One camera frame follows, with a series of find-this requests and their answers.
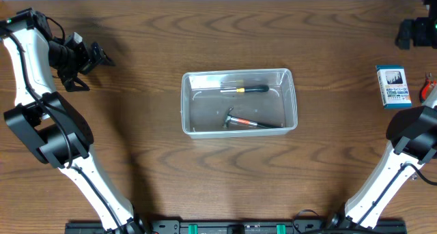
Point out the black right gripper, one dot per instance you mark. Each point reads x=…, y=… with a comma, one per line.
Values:
x=422, y=37

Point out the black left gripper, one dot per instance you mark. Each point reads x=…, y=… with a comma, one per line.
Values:
x=83, y=61

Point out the red handled pliers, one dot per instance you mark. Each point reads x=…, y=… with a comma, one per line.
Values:
x=430, y=83

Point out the blue white cardboard box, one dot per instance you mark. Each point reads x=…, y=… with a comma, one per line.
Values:
x=393, y=86

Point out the small claw hammer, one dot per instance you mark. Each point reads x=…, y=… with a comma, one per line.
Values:
x=230, y=118

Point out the black yellow screwdriver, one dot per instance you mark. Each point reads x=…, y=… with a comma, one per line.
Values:
x=251, y=89

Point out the clear plastic container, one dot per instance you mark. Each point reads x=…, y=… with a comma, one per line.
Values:
x=203, y=106

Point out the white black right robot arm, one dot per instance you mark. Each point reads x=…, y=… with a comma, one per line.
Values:
x=411, y=137

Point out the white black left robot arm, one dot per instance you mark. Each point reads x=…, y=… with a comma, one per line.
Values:
x=48, y=125

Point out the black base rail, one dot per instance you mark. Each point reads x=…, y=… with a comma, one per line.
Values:
x=177, y=227

